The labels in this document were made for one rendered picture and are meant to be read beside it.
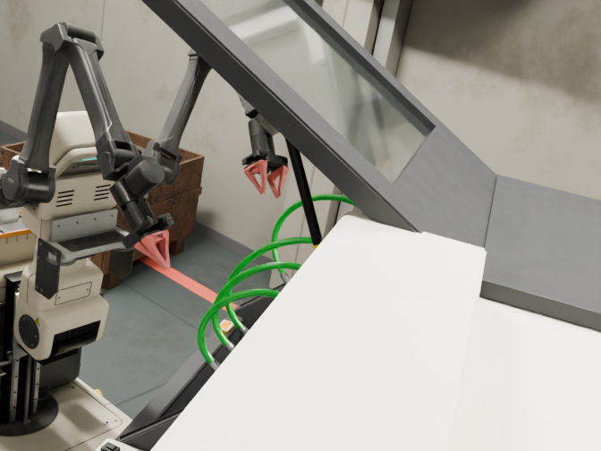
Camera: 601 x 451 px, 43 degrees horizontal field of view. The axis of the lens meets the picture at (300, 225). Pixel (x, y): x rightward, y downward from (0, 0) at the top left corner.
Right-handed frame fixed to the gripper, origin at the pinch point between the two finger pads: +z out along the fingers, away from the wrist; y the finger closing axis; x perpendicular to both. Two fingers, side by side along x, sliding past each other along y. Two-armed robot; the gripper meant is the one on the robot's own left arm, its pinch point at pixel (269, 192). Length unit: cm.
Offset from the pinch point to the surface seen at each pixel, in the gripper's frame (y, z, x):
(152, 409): -27, 48, 18
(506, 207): 16, 22, -51
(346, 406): -68, 65, -74
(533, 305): -14, 50, -67
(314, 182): 165, -92, 132
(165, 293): 115, -49, 210
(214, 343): -0.9, 30.3, 27.2
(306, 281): -56, 47, -60
